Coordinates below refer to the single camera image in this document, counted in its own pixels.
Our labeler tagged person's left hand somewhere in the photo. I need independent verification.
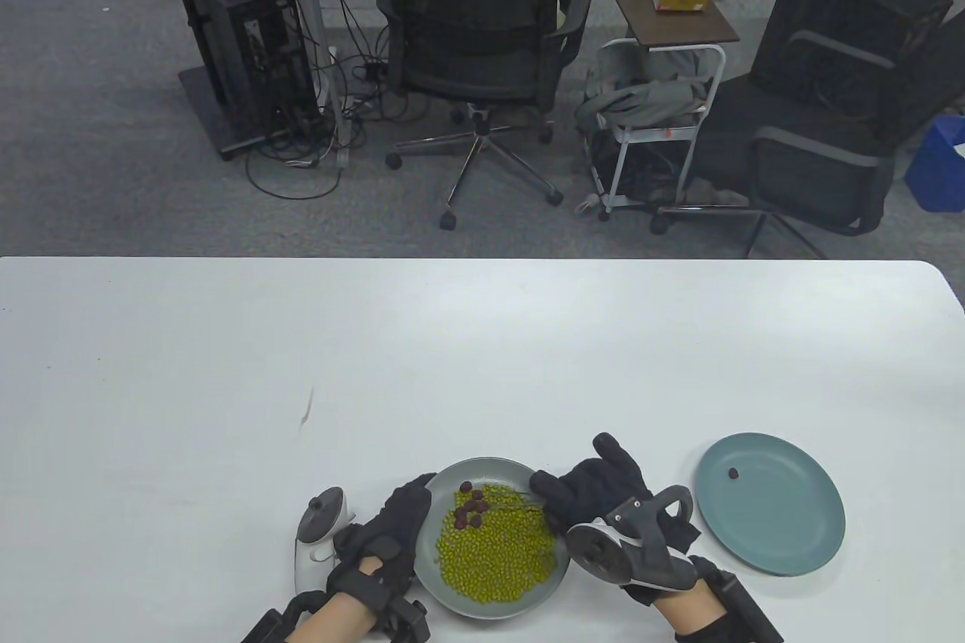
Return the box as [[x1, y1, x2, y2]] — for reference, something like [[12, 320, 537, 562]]
[[332, 475, 437, 599]]

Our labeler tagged person's left forearm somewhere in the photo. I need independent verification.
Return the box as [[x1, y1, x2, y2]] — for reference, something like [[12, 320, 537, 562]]
[[286, 590, 378, 643]]

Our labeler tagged pile of dark red cranberries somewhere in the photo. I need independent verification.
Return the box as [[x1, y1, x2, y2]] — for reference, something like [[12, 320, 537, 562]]
[[452, 481, 489, 529]]

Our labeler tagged person's right forearm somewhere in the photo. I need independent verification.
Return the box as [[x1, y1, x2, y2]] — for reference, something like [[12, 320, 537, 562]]
[[650, 579, 736, 643]]

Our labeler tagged pile of green beans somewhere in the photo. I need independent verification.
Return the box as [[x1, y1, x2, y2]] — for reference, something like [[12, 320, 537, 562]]
[[436, 481, 560, 605]]

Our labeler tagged brown top side table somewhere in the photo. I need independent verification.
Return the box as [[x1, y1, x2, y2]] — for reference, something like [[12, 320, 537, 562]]
[[596, 0, 741, 223]]

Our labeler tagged grey plate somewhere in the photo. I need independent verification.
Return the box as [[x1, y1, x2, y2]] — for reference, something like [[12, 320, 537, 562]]
[[413, 457, 571, 620]]

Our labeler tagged bundle of black cables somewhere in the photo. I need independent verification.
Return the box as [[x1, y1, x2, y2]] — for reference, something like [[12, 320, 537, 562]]
[[245, 0, 423, 201]]

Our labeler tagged person's right hand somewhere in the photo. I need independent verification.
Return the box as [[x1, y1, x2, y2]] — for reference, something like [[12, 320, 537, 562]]
[[532, 433, 725, 605]]

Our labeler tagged teal plate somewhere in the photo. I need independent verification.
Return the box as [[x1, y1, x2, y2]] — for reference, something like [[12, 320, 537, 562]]
[[694, 432, 847, 577]]

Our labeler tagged black mesh office chair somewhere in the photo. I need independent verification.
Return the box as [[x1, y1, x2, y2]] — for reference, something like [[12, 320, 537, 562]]
[[366, 0, 596, 231]]

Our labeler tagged grey jacket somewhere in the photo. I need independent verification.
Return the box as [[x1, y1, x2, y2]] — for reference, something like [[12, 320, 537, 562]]
[[575, 40, 713, 135]]

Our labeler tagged blue plastic bin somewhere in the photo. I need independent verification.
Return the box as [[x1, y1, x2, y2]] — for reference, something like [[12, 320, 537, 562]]
[[903, 114, 965, 214]]

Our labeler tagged grey shoe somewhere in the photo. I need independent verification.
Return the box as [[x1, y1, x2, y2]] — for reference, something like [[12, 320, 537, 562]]
[[685, 176, 752, 210]]

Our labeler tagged black padded office chair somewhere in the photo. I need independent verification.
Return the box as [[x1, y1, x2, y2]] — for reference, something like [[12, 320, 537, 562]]
[[650, 10, 965, 259]]

